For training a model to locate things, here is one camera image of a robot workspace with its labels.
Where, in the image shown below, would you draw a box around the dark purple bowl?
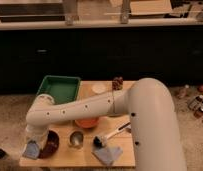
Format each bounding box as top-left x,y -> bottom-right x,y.
39,130 -> 59,159

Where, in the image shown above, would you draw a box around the grey blue sponge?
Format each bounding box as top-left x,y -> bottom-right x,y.
22,141 -> 40,160

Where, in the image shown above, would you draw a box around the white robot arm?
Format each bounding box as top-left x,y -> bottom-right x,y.
26,78 -> 187,171

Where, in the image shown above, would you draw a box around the orange bowl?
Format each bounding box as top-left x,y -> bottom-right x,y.
75,118 -> 99,129

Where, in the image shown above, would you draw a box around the small white round lid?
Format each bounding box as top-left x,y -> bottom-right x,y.
92,83 -> 107,94

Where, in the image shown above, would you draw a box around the pine cone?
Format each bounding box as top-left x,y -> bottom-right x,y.
112,77 -> 123,90

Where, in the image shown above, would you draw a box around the green plastic tray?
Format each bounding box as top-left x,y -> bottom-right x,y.
37,75 -> 81,104

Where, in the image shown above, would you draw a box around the small metal cup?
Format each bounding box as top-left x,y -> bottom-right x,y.
69,131 -> 84,148

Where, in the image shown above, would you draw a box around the blue grey cloth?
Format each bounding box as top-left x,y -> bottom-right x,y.
92,147 -> 123,166

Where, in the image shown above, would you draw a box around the black cabinet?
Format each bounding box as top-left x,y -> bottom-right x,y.
0,26 -> 203,94

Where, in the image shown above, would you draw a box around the bottles on floor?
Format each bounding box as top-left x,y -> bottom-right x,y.
176,85 -> 203,119

